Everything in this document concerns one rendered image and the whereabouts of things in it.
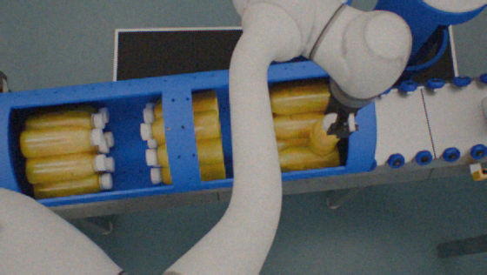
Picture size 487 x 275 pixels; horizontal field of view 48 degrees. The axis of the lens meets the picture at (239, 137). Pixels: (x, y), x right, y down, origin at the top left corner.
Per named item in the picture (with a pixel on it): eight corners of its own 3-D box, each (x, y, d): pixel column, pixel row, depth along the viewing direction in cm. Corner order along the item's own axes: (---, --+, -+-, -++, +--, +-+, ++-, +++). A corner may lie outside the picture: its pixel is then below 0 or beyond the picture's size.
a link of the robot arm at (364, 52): (404, 65, 93) (338, 23, 94) (437, 23, 78) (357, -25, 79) (371, 116, 90) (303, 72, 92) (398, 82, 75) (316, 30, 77)
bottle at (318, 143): (339, 144, 137) (353, 124, 121) (320, 161, 136) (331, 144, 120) (320, 124, 138) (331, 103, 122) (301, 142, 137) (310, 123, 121)
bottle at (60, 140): (16, 140, 125) (90, 132, 126) (23, 124, 130) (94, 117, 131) (24, 164, 128) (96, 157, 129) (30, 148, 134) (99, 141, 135)
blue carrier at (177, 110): (357, 182, 147) (386, 155, 119) (24, 219, 143) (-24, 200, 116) (340, 82, 155) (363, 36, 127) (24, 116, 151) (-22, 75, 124)
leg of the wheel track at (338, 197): (340, 208, 240) (376, 181, 180) (327, 209, 240) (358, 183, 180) (337, 194, 242) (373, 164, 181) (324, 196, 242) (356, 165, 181)
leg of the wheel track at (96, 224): (113, 233, 237) (72, 215, 176) (99, 235, 236) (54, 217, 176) (112, 220, 238) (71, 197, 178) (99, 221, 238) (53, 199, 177)
